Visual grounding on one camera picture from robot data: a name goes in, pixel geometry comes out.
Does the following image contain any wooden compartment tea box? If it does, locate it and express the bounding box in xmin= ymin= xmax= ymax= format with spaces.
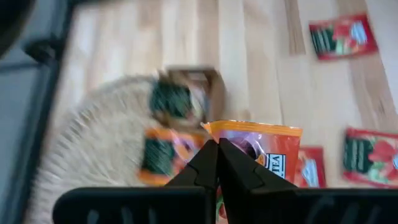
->
xmin=136 ymin=65 xmax=228 ymax=187

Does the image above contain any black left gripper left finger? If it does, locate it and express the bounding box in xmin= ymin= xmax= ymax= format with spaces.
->
xmin=52 ymin=139 xmax=219 ymax=224

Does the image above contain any round woven straw placemat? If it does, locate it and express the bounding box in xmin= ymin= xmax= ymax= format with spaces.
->
xmin=24 ymin=74 xmax=162 ymax=224

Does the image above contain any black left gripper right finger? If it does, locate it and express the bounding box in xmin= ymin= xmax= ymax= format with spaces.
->
xmin=218 ymin=138 xmax=398 ymax=224

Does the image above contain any red strawberry tea packet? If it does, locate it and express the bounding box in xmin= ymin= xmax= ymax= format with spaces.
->
xmin=343 ymin=126 xmax=398 ymax=189
xmin=294 ymin=146 xmax=326 ymax=189
xmin=308 ymin=12 xmax=379 ymax=61

